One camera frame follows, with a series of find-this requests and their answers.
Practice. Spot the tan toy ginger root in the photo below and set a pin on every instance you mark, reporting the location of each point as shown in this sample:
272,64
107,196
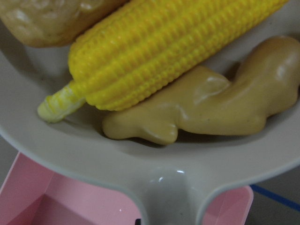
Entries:
205,102

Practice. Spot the yellow toy corn cob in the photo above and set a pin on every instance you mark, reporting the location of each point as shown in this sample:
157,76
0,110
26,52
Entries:
146,44

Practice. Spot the beige plastic dustpan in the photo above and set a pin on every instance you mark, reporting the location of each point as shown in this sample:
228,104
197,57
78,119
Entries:
170,184

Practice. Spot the brown toy potato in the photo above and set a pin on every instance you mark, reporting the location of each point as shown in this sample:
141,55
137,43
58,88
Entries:
49,23

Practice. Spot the pink plastic bin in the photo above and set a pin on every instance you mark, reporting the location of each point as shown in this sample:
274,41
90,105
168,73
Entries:
34,195

